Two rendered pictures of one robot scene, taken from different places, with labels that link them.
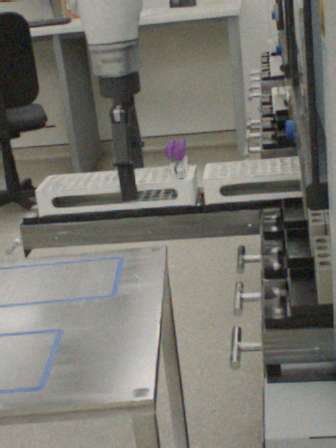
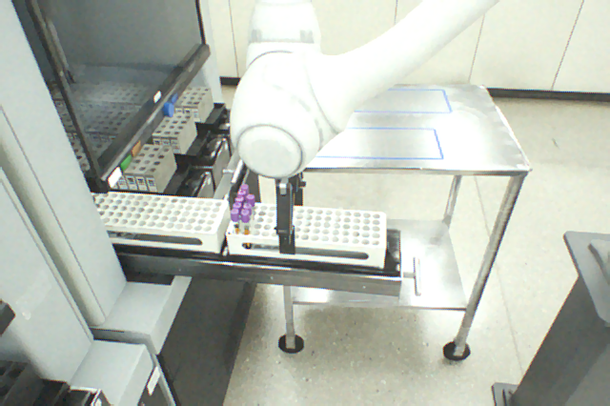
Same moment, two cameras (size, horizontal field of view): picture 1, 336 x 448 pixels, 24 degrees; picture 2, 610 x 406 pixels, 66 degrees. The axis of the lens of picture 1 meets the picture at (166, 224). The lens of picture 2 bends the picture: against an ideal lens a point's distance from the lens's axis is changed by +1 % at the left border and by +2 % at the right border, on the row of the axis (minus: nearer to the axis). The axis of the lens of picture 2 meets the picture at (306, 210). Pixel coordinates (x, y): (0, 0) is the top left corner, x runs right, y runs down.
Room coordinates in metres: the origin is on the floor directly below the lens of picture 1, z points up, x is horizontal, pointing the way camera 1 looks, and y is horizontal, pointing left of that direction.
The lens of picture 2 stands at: (2.09, 0.08, 1.45)
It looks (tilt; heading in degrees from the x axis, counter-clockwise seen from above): 41 degrees down; 180
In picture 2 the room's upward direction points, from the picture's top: 1 degrees counter-clockwise
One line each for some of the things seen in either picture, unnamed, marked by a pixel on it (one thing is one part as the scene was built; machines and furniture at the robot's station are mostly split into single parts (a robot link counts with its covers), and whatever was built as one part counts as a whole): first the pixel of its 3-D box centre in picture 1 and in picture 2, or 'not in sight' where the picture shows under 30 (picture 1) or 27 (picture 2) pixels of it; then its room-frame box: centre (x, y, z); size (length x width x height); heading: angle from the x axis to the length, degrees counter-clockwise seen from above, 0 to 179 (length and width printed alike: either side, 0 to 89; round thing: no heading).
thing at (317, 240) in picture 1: (324, 272); (202, 106); (0.93, -0.20, 0.85); 0.12 x 0.02 x 0.06; 170
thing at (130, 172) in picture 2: not in sight; (142, 169); (1.22, -0.29, 0.85); 0.12 x 0.02 x 0.06; 171
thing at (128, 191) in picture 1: (127, 181); (295, 202); (1.38, 0.06, 0.87); 0.03 x 0.01 x 0.07; 82
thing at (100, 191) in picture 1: (118, 193); (307, 234); (1.44, 0.08, 0.83); 0.30 x 0.10 x 0.06; 82
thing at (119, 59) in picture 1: (115, 58); not in sight; (1.43, 0.06, 1.09); 0.09 x 0.09 x 0.06
